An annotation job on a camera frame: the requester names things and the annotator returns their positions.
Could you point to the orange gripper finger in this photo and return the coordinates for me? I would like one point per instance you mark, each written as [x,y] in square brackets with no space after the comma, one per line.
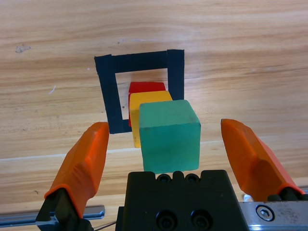
[250,156]
[84,163]

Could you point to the yellow cube block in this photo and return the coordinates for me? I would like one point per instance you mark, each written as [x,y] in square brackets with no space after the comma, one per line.
[134,113]

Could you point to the green cube block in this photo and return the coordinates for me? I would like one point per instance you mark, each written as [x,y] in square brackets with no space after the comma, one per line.
[170,144]

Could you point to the red cube block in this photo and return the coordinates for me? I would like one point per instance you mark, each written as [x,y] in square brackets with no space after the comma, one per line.
[146,87]

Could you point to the black tape square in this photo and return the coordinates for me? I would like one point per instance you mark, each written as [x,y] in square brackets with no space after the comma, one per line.
[106,84]

